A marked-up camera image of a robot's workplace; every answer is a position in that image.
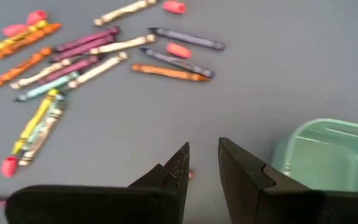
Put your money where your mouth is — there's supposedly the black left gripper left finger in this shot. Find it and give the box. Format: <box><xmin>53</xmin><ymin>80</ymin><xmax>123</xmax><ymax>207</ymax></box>
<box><xmin>4</xmin><ymin>142</ymin><xmax>191</xmax><ymax>224</ymax></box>

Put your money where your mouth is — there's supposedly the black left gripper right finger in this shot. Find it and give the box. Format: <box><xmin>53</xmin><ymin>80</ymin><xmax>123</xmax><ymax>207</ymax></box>
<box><xmin>218</xmin><ymin>137</ymin><xmax>358</xmax><ymax>224</ymax></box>

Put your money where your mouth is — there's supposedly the teal plastic bin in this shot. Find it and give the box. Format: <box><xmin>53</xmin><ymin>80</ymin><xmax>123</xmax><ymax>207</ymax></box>
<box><xmin>272</xmin><ymin>117</ymin><xmax>358</xmax><ymax>193</ymax></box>

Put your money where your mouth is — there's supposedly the light brown crayon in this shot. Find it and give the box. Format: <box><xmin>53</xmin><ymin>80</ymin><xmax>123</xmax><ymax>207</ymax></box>
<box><xmin>131</xmin><ymin>63</ymin><xmax>211</xmax><ymax>83</ymax></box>

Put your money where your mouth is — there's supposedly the yellow crayon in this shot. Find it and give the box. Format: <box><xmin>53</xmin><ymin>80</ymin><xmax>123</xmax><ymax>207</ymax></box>
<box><xmin>0</xmin><ymin>19</ymin><xmax>50</xmax><ymax>58</ymax></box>
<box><xmin>11</xmin><ymin>88</ymin><xmax>60</xmax><ymax>156</ymax></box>

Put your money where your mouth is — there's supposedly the black marker pen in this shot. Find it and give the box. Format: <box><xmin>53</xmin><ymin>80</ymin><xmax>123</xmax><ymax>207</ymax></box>
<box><xmin>147</xmin><ymin>26</ymin><xmax>227</xmax><ymax>52</ymax></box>

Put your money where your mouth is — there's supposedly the orange crayon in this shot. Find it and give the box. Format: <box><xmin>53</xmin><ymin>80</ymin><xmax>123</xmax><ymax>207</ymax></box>
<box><xmin>0</xmin><ymin>46</ymin><xmax>53</xmax><ymax>91</ymax></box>
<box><xmin>0</xmin><ymin>22</ymin><xmax>63</xmax><ymax>60</ymax></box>

